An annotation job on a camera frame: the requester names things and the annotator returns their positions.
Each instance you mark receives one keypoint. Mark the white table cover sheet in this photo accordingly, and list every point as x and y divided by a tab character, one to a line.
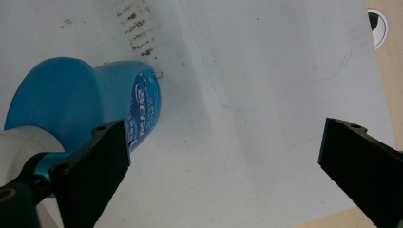
253	95

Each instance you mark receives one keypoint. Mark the blue bottle with white cap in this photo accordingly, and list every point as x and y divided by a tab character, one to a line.
63	95

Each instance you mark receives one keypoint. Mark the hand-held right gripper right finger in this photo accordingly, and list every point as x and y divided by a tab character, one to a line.
364	164

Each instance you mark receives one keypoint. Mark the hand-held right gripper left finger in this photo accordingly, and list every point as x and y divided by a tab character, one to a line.
92	171

